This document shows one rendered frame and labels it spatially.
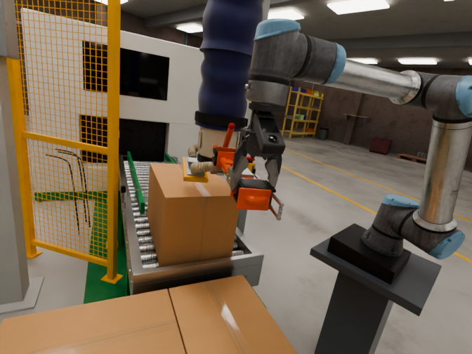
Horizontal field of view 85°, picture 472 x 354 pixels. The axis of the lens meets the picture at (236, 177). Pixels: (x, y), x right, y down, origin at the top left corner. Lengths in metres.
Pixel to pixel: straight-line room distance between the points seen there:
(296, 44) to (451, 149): 0.72
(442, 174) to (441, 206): 0.14
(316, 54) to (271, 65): 0.11
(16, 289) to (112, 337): 1.15
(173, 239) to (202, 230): 0.15
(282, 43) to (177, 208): 0.93
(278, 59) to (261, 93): 0.07
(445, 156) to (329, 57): 0.65
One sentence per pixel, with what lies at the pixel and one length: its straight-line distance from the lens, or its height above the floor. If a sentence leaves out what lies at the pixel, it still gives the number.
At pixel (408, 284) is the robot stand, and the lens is 1.48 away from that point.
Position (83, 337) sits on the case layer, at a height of 0.54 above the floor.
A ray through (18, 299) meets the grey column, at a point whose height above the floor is 0.03.
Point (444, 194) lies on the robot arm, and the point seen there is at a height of 1.20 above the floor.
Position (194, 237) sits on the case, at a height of 0.72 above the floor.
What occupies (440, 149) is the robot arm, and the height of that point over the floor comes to 1.37.
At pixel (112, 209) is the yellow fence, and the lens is 1.99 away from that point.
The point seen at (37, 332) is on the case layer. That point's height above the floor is 0.54.
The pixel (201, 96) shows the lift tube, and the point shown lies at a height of 1.42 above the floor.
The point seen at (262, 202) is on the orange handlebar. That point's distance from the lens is 0.57.
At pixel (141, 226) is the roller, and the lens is 1.87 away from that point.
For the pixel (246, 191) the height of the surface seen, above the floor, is 1.24.
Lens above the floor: 1.43
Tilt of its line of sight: 16 degrees down
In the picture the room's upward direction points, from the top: 8 degrees clockwise
